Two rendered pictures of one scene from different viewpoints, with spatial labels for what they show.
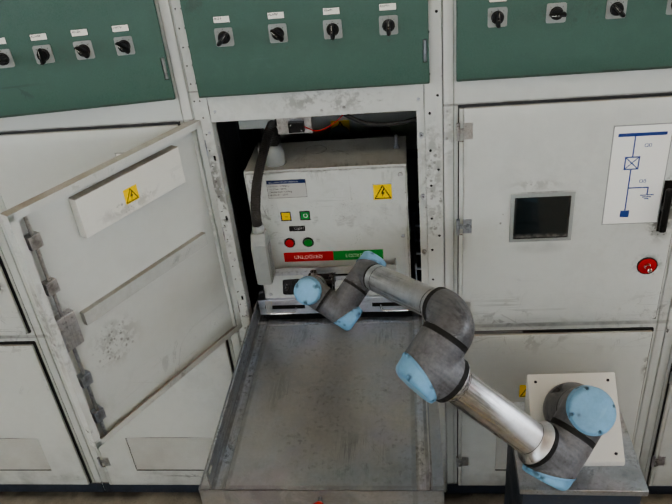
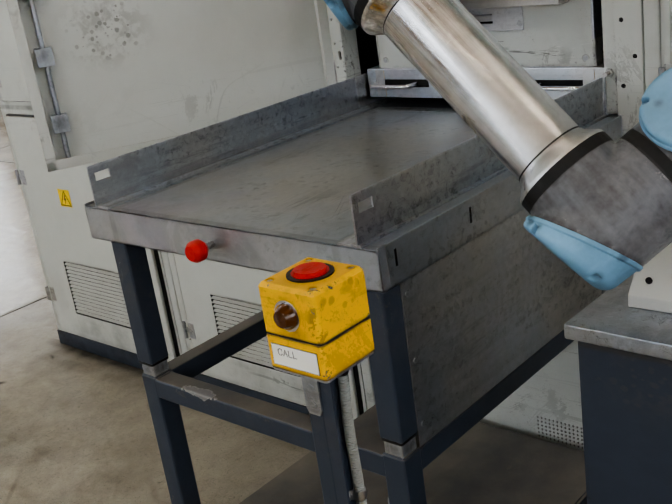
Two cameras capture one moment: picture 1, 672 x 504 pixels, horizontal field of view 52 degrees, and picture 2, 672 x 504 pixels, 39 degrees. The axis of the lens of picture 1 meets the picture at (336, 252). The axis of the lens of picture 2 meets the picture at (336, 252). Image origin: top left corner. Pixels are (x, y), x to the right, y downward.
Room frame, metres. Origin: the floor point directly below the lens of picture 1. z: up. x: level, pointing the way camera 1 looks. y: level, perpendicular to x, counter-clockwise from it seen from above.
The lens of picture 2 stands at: (0.21, -0.80, 1.24)
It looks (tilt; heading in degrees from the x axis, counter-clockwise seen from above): 19 degrees down; 36
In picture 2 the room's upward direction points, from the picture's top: 8 degrees counter-clockwise
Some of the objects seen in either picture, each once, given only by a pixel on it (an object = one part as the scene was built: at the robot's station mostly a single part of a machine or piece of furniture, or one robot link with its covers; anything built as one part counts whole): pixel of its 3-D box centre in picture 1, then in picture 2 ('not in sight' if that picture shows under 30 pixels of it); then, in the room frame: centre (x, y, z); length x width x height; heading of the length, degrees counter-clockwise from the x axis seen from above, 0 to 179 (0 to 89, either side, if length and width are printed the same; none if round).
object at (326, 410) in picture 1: (331, 401); (360, 175); (1.50, 0.06, 0.82); 0.68 x 0.62 x 0.06; 172
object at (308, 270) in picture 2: not in sight; (310, 275); (0.92, -0.25, 0.90); 0.04 x 0.04 x 0.02
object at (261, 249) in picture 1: (262, 255); not in sight; (1.83, 0.23, 1.14); 0.08 x 0.05 x 0.17; 172
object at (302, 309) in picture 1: (338, 301); (483, 80); (1.89, 0.01, 0.89); 0.54 x 0.05 x 0.06; 82
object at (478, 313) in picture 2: not in sight; (385, 366); (1.50, 0.06, 0.46); 0.64 x 0.58 x 0.66; 172
